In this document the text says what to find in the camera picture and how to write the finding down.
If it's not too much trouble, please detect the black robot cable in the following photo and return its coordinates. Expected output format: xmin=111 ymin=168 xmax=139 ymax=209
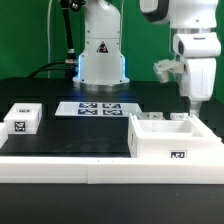
xmin=27 ymin=0 xmax=80 ymax=80

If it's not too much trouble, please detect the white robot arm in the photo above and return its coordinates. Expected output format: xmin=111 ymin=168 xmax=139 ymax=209
xmin=60 ymin=0 xmax=221 ymax=115

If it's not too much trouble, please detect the white cabinet top block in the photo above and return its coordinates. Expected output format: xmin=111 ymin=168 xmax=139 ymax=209
xmin=4 ymin=103 xmax=42 ymax=134

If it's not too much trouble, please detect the white thin cable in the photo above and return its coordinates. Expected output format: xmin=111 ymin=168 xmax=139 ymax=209
xmin=47 ymin=0 xmax=54 ymax=80

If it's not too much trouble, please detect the white marker base plate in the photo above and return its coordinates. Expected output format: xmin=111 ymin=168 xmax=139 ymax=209
xmin=55 ymin=102 xmax=141 ymax=117

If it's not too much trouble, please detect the white cabinet door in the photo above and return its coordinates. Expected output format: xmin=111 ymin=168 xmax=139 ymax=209
xmin=170 ymin=113 xmax=188 ymax=121
xmin=137 ymin=112 xmax=165 ymax=120

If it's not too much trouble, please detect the white U-shaped obstacle fence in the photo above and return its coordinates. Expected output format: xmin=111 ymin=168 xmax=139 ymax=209
xmin=0 ymin=121 xmax=224 ymax=185

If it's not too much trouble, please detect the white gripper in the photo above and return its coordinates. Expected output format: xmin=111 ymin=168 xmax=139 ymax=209
xmin=173 ymin=32 xmax=221 ymax=117

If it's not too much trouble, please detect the white cabinet body box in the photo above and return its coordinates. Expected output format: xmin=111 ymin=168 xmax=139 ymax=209
xmin=128 ymin=114 xmax=224 ymax=160

